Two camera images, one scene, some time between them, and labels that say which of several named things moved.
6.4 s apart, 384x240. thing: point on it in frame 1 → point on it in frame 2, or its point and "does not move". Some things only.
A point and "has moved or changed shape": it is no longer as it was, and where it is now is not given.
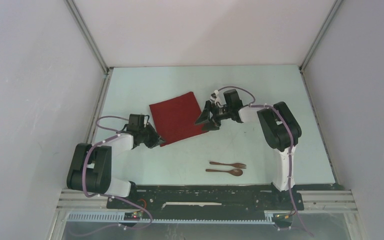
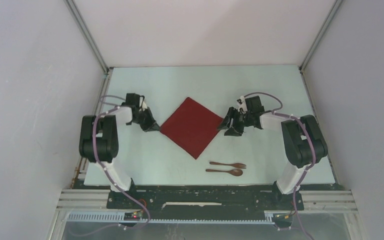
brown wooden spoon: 234,172 does not move
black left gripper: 155,140 → 151,125
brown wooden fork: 236,165 does not move
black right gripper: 204,116 → 226,122
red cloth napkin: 174,119 has moved or changed shape
